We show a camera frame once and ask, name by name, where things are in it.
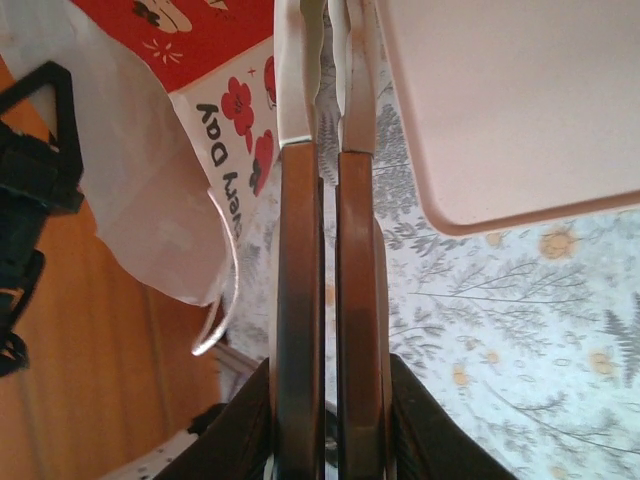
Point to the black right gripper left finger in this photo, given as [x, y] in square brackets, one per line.
[240, 430]

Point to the red white printed paper bag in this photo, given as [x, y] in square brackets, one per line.
[150, 150]

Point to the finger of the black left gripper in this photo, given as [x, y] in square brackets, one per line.
[65, 100]

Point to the pink plastic tray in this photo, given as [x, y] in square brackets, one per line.
[500, 100]

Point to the floral tablecloth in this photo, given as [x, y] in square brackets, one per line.
[500, 325]

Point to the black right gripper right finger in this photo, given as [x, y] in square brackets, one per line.
[425, 435]

